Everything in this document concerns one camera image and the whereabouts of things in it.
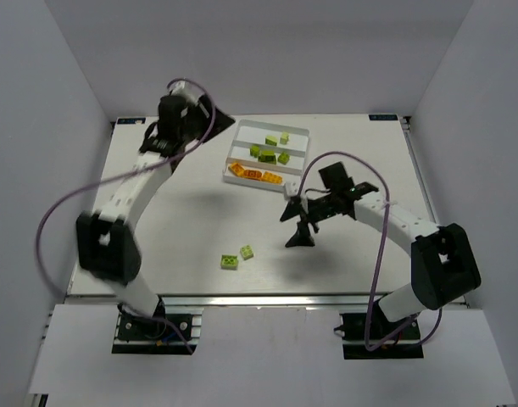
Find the blue label right corner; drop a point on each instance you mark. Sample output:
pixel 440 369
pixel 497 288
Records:
pixel 383 117

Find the orange 2x4 lego brick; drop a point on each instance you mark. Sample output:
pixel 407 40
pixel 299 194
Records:
pixel 271 178

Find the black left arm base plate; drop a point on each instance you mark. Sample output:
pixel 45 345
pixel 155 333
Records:
pixel 136 335

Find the pale lime 2x2 brick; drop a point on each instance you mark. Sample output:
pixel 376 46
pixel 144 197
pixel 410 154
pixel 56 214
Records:
pixel 246 252

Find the lime 2x3 lego brick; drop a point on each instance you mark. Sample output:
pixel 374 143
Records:
pixel 271 140

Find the lime 2x3 brick front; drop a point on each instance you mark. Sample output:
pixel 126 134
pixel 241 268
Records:
pixel 229 262

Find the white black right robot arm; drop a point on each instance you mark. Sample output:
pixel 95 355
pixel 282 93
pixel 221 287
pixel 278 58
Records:
pixel 442 264

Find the orange curved lego brick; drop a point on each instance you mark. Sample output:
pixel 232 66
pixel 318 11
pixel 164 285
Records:
pixel 252 174

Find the orange sloped lego brick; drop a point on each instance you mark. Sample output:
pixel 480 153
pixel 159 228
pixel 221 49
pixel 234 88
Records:
pixel 236 169

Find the lime 2x2 lego brick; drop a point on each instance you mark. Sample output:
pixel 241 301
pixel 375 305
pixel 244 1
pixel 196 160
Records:
pixel 283 158

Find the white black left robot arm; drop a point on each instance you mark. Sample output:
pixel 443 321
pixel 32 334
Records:
pixel 107 248

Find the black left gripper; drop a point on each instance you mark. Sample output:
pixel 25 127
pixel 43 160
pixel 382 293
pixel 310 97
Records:
pixel 208 123

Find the blue label left corner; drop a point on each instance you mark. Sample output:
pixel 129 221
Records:
pixel 131 121

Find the white three-compartment tray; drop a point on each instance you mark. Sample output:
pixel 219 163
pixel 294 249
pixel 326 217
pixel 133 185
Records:
pixel 250 132

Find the aluminium front rail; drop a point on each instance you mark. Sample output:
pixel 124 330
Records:
pixel 271 300

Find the blue label corner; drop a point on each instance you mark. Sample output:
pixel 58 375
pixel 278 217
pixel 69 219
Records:
pixel 383 117
pixel 131 121

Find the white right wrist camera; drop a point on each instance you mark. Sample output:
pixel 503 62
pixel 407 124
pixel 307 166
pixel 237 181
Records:
pixel 290 190

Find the lime sloped lego brick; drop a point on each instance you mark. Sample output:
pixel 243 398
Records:
pixel 267 156

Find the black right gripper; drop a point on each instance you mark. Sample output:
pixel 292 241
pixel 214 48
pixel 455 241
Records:
pixel 303 213

